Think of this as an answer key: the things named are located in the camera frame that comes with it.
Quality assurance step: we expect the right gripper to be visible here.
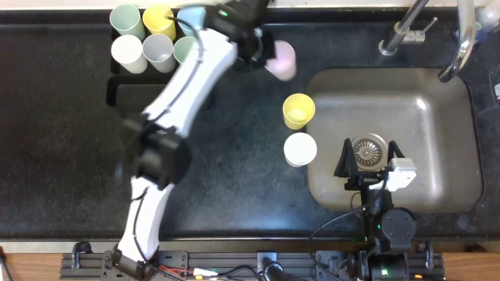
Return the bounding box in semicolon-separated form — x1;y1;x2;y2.
334;137;405;192

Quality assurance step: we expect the white cup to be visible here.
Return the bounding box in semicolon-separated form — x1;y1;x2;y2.
283;132;318;168
110;34;148;75

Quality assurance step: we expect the yellow cup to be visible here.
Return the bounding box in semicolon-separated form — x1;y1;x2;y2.
282;92;316;130
142;4;177;41

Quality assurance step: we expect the pink cup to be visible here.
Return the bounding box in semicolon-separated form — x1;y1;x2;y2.
264;39;298;82

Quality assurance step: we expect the steel sink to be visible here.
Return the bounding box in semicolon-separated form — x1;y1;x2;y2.
305;68;485;214

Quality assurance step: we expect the steel tap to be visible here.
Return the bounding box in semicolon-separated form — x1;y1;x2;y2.
377;0;478;84

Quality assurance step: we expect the blue soap bottle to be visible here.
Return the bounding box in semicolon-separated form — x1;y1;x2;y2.
474;0;500;44

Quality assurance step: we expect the green cup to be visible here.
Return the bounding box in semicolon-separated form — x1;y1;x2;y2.
109;4;146;41
173;36;198;66

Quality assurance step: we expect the blue cup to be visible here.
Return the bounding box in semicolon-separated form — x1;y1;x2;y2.
177;5;207;38

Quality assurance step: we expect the grey cup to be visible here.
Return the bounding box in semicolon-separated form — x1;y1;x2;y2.
142;33;177;73

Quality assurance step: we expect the black tray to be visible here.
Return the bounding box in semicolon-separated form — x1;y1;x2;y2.
105;7;215;111

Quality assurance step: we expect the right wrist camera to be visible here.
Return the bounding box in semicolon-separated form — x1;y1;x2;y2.
369;157;418;193

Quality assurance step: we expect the black cable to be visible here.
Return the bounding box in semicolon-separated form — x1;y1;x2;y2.
307;171;390;281
166;14;206;63

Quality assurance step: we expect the mounting rail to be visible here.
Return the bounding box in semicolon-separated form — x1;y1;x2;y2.
60;240;446;281

